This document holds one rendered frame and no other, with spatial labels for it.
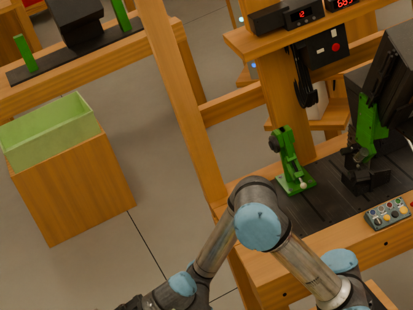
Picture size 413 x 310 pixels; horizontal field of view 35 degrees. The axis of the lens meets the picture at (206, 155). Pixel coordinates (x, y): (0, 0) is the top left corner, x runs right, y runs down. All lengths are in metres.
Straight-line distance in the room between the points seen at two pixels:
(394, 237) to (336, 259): 0.56
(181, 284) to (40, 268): 2.70
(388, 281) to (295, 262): 1.82
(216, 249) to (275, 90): 0.99
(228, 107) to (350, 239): 0.76
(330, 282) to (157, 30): 1.16
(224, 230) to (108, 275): 2.33
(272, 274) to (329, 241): 0.25
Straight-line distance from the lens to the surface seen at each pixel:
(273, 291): 2.42
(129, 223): 4.46
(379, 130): 2.56
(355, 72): 2.78
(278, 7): 2.53
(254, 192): 1.69
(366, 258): 2.52
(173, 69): 2.53
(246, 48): 2.49
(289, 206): 2.67
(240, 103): 2.77
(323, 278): 1.82
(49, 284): 4.32
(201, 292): 1.95
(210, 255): 1.93
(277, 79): 2.69
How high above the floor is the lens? 2.55
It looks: 32 degrees down
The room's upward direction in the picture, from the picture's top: 19 degrees counter-clockwise
